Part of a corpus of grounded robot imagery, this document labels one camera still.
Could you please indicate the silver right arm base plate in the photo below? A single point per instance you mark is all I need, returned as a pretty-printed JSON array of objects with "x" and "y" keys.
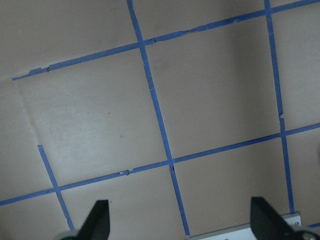
[{"x": 244, "y": 232}]

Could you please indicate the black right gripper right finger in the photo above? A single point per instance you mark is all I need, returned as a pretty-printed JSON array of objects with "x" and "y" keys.
[{"x": 266, "y": 223}]

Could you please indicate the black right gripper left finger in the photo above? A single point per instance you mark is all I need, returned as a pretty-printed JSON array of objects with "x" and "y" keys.
[{"x": 97, "y": 224}]

